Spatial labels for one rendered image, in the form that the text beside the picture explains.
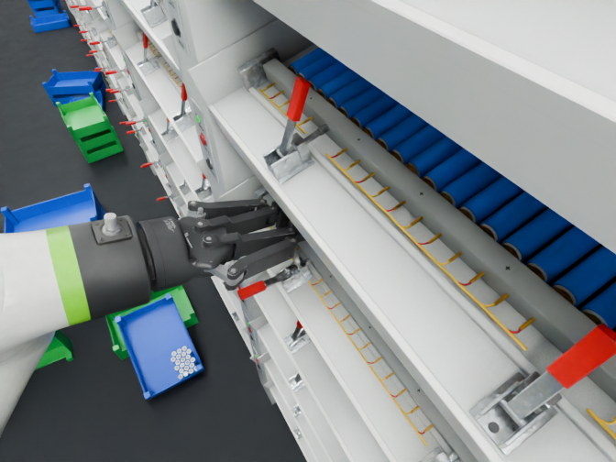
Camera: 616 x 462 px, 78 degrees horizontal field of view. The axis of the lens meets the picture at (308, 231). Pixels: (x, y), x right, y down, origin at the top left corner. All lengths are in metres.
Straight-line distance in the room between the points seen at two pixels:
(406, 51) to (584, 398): 0.22
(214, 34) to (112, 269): 0.27
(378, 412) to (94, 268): 0.32
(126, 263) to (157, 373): 1.18
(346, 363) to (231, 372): 1.06
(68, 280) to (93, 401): 1.26
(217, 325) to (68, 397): 0.55
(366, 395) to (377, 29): 0.37
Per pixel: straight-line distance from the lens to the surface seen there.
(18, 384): 0.53
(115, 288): 0.39
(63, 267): 0.38
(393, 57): 0.19
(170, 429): 1.50
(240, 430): 1.44
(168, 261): 0.40
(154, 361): 1.55
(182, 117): 0.81
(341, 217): 0.33
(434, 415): 0.44
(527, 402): 0.25
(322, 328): 0.49
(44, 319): 0.39
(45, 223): 1.74
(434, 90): 0.17
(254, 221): 0.47
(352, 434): 0.65
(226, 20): 0.48
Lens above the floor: 1.38
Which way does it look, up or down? 49 degrees down
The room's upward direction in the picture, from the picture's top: straight up
